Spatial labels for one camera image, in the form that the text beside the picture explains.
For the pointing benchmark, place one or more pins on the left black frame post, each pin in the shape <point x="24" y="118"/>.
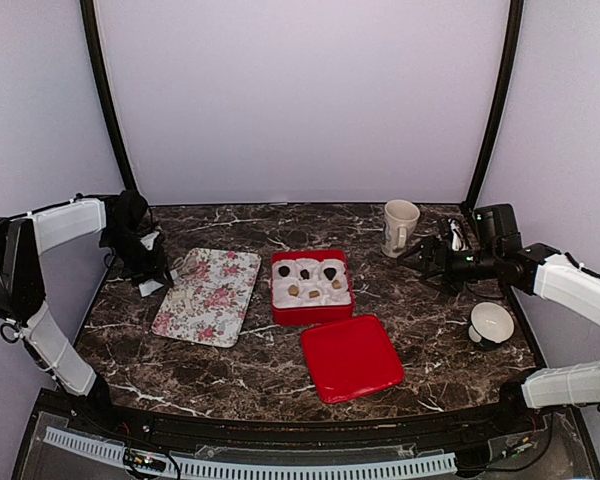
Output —
<point x="104" y="92"/>

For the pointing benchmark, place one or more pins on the white and dark bowl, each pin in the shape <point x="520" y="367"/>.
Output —
<point x="490" y="325"/>

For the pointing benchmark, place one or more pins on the white slotted cable duct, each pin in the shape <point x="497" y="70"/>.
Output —
<point x="251" y="464"/>

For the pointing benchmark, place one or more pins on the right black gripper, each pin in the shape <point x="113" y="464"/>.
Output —
<point x="432" y="245"/>

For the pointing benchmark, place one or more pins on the red box with paper cups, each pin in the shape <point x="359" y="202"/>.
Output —
<point x="331" y="305"/>

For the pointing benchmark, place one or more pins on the red box lid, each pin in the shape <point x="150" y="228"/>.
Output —
<point x="351" y="358"/>

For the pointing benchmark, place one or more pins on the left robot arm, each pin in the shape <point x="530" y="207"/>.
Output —
<point x="26" y="238"/>

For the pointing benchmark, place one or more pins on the cream ceramic mug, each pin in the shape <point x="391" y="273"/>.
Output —
<point x="400" y="221"/>

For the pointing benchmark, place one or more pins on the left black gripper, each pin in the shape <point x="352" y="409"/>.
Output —
<point x="152" y="270"/>

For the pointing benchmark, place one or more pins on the small circuit board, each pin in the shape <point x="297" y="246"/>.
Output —
<point x="141" y="461"/>

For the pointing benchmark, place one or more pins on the black front table rail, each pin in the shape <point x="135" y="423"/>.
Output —
<point x="463" y="428"/>

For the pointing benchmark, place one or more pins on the floral rectangular tray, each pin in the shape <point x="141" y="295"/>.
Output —
<point x="218" y="291"/>

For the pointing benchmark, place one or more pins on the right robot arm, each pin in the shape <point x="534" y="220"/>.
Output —
<point x="537" y="270"/>

